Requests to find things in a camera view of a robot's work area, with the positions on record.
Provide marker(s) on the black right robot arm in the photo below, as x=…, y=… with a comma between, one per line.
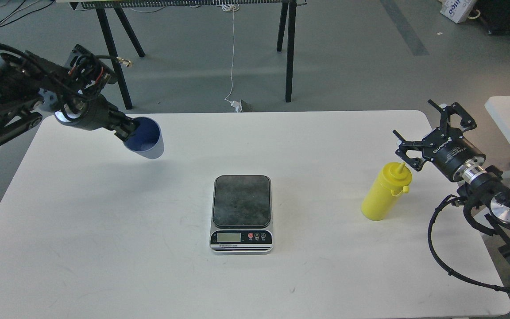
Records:
x=484, y=197

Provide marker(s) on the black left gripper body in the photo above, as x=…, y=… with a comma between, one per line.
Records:
x=89, y=115

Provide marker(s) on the black trestle table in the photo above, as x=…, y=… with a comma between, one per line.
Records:
x=193, y=31

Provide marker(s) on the blue plastic cup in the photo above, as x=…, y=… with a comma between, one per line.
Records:
x=146, y=140

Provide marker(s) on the yellow squeeze bottle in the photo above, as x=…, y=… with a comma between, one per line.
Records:
x=392, y=181

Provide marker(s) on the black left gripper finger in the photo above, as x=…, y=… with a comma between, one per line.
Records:
x=124, y=131
x=119, y=121

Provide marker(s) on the digital kitchen scale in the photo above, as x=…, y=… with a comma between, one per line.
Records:
x=241, y=215

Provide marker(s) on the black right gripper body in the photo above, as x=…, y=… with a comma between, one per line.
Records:
x=448, y=152

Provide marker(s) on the white cardboard box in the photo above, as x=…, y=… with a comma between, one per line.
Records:
x=458, y=11

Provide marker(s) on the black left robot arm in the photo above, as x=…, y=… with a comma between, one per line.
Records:
x=72, y=92

